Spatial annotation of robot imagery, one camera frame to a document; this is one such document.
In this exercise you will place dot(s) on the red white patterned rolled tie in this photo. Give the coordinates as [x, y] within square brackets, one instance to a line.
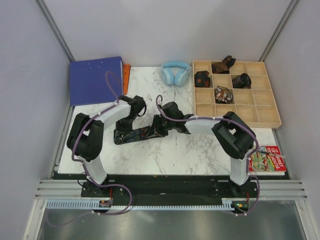
[223, 95]

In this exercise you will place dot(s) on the light blue headphones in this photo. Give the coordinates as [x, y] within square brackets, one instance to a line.
[175, 73]

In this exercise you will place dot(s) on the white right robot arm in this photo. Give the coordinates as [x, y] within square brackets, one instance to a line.
[235, 137]

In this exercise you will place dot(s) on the white cable duct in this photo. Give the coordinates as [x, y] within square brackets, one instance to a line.
[107, 204]

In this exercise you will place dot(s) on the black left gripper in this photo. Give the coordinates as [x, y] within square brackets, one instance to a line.
[118, 126]

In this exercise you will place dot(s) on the navy floral necktie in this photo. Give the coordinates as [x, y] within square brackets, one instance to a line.
[138, 135]

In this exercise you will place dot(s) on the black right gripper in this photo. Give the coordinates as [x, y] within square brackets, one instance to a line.
[157, 129]

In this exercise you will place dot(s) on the wooden compartment tray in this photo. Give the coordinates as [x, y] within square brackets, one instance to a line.
[255, 104]

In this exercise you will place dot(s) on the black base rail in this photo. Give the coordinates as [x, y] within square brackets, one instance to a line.
[170, 189]

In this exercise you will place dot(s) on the black glossy rolled tie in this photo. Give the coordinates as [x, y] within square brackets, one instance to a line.
[242, 81]

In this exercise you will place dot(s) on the dark orange-dotted rolled tie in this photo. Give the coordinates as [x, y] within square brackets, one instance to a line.
[202, 79]

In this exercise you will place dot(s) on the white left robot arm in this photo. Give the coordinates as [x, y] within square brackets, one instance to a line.
[86, 136]

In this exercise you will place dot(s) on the red children's book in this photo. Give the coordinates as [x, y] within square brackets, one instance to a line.
[267, 161]

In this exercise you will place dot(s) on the orange perforated plastic piece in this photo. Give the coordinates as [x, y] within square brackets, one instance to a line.
[126, 78]

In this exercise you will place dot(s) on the brown patterned rolled tie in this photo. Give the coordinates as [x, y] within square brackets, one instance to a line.
[223, 67]

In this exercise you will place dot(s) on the blue ring binder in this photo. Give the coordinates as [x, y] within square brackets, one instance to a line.
[95, 81]

